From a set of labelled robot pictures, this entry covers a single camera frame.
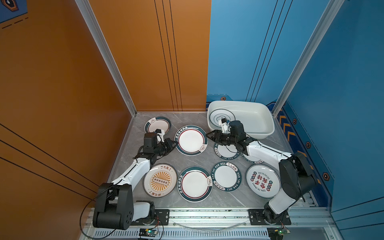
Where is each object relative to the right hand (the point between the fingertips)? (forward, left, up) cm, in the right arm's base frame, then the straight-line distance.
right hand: (206, 137), depth 85 cm
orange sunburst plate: (-19, +27, -16) cm, 37 cm away
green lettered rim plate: (-11, -10, +1) cm, 14 cm away
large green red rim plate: (0, +8, -3) cm, 9 cm away
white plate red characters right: (-19, -32, -17) cm, 41 cm away
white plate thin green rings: (+32, -11, -13) cm, 36 cm away
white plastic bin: (+32, -41, -15) cm, 54 cm away
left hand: (-2, +16, -1) cm, 16 cm away
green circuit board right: (-43, -32, -19) cm, 57 cm away
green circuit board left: (-43, +30, -18) cm, 55 cm away
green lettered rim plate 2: (-17, -11, -17) cm, 26 cm away
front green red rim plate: (-21, +7, -15) cm, 27 cm away
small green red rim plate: (+24, +36, -14) cm, 46 cm away
